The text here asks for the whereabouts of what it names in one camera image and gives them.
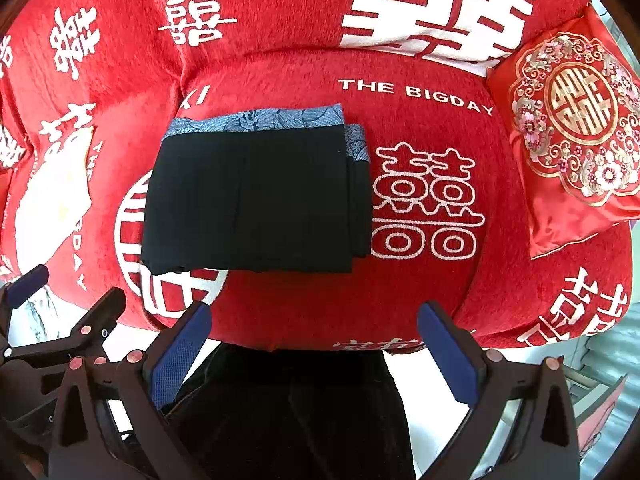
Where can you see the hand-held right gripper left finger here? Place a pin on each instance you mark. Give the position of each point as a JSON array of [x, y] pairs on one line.
[[177, 360]]

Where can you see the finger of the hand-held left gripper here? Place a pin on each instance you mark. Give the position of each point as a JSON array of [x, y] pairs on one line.
[[27, 281], [97, 317]]

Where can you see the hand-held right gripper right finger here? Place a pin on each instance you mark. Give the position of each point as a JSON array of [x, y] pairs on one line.
[[447, 357]]

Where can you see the black pants with blue waistband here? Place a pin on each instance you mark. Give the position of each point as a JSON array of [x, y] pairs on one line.
[[250, 200]]

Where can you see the person's dark trouser legs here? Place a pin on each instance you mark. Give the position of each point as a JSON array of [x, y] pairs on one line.
[[295, 410]]

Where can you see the pale pink board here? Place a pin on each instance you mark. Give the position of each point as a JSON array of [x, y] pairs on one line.
[[600, 415]]

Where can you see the red embroidered cushion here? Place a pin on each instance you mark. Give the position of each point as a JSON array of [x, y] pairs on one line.
[[575, 125]]

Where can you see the red printed sofa cover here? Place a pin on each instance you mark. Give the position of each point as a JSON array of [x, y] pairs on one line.
[[300, 25]]

